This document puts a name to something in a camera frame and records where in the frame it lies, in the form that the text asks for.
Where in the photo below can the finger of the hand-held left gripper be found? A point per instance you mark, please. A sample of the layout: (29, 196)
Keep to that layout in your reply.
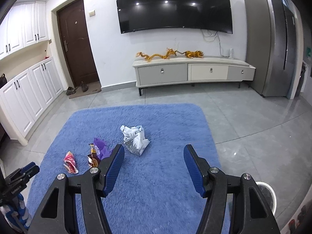
(26, 173)

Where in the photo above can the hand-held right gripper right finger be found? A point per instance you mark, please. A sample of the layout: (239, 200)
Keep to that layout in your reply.
(193, 173)

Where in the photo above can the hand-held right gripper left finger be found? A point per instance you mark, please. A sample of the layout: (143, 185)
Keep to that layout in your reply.
(113, 173)

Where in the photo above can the white wrapper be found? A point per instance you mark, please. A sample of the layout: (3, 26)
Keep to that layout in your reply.
(134, 139)

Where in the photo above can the blue white ribbed object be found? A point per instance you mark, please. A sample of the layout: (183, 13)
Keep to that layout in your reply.
(20, 209)

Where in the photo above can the brown yellow wrapper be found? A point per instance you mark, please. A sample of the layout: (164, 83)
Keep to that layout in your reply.
(93, 159)

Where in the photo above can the purple wrapper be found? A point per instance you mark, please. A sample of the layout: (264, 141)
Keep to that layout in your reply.
(101, 147)

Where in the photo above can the pink wrapper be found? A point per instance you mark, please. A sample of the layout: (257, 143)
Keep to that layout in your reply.
(70, 162)

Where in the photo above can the blue shaggy rug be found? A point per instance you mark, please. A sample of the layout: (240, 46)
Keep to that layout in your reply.
(158, 121)

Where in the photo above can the white round bin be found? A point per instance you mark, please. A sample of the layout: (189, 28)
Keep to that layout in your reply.
(268, 195)

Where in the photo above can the white base cabinets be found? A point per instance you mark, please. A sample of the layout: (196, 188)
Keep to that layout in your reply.
(29, 95)

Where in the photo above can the brown doormat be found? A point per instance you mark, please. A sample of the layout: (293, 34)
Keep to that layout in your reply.
(91, 91)

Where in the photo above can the brown shoe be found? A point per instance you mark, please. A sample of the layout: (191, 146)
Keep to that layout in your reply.
(84, 86)
(70, 91)

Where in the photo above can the dark handbag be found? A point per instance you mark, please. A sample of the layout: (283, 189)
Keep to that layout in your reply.
(3, 80)

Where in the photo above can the white drawer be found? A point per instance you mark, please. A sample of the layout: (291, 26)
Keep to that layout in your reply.
(202, 73)

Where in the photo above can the large grey drawer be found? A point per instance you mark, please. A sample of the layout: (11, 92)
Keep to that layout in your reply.
(151, 74)

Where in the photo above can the small grey drawer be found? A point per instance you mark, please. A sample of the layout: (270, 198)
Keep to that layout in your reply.
(235, 73)

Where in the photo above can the white television cabinet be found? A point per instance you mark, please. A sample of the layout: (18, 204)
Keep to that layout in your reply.
(170, 62)

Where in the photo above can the golden tiger figurine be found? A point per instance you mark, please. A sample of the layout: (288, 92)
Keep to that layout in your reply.
(192, 54)

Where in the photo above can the golden dragon figurine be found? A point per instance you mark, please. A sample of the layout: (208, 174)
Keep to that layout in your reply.
(156, 55)

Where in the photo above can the white small device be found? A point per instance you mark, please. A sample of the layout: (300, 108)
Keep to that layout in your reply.
(231, 53)

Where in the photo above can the brown door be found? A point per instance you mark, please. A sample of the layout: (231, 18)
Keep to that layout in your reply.
(75, 43)

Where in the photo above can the grey refrigerator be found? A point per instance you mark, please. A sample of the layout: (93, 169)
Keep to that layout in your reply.
(268, 43)

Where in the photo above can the green sign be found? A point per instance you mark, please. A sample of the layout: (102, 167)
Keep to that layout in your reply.
(308, 53)

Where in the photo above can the black television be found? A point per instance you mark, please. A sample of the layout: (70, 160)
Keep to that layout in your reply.
(170, 4)

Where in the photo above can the white wall cabinets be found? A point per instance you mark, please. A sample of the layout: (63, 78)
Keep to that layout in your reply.
(17, 29)

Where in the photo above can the light switch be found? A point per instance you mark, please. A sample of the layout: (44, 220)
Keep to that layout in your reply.
(92, 13)

